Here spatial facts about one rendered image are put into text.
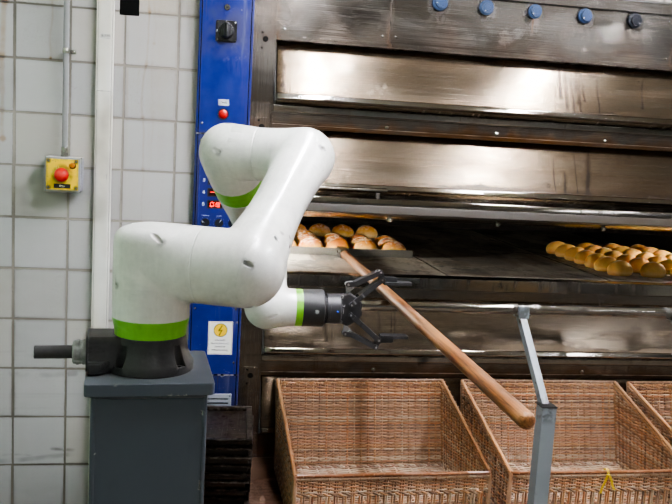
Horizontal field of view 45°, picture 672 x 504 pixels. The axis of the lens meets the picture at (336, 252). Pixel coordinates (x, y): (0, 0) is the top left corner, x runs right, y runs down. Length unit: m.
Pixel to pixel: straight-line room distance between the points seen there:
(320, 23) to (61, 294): 1.13
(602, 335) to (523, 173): 0.62
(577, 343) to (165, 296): 1.80
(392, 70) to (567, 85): 0.58
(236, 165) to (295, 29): 0.96
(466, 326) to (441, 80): 0.80
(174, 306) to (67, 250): 1.22
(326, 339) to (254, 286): 1.33
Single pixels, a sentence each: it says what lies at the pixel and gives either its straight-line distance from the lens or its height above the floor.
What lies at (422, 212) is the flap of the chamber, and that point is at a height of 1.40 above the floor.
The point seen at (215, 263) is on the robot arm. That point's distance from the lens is 1.31.
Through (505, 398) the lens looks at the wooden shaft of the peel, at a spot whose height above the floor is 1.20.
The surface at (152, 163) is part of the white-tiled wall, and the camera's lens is 2.53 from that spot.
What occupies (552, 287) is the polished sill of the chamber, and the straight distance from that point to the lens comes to 2.82.
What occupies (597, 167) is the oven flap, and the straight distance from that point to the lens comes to 2.85.
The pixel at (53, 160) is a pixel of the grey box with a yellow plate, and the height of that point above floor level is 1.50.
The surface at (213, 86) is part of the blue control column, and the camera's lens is 2.50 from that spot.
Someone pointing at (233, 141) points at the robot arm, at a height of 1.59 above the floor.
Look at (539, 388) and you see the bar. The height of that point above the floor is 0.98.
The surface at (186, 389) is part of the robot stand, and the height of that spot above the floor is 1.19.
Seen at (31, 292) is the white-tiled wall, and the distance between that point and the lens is 2.62.
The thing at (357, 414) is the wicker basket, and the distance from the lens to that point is 2.66.
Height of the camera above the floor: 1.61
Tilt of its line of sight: 8 degrees down
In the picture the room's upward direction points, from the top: 3 degrees clockwise
